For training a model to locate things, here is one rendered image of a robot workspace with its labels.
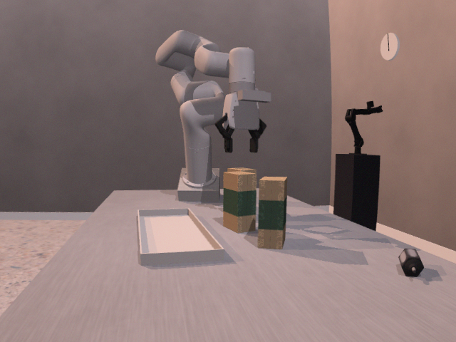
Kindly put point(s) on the tan rectangular block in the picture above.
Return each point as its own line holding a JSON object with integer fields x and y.
{"x": 272, "y": 212}
{"x": 241, "y": 169}
{"x": 239, "y": 201}

